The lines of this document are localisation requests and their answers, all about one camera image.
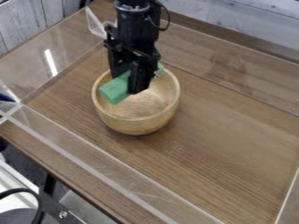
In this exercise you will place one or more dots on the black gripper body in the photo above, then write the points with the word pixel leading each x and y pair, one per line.
pixel 137 29

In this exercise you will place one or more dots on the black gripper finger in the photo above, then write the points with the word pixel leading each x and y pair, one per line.
pixel 141 72
pixel 117 56

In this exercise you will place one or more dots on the green rectangular block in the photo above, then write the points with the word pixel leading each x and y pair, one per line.
pixel 113 89

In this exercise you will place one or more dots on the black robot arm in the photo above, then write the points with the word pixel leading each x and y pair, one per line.
pixel 129 42

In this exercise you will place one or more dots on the brown wooden bowl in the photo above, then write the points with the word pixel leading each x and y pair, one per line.
pixel 143 112

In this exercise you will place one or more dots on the black table leg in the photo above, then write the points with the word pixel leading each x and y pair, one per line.
pixel 49 184

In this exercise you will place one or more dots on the clear acrylic corner bracket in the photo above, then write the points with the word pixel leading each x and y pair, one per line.
pixel 96 26

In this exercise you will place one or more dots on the clear acrylic tray wall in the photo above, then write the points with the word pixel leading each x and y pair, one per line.
pixel 220 166

